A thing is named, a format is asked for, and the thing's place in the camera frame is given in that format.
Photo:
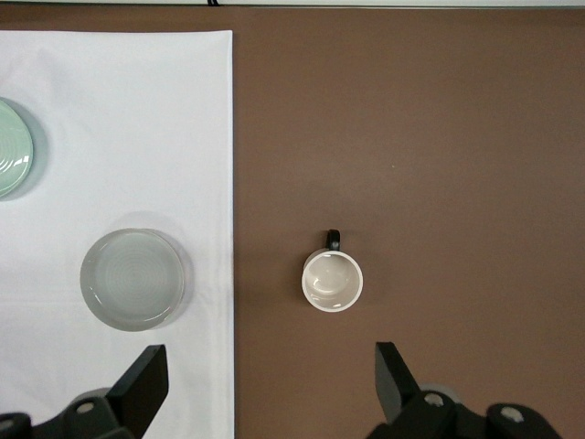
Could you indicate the green plate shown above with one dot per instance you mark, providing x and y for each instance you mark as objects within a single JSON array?
[{"x": 11, "y": 146}]

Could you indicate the gray plate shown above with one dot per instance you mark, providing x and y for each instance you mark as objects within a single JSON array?
[{"x": 135, "y": 279}]

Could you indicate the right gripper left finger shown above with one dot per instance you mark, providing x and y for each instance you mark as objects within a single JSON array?
[{"x": 141, "y": 388}]

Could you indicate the white cloth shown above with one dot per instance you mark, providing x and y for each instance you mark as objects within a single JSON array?
[{"x": 114, "y": 137}]

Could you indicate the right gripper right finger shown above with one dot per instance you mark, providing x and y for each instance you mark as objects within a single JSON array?
[{"x": 393, "y": 384}]

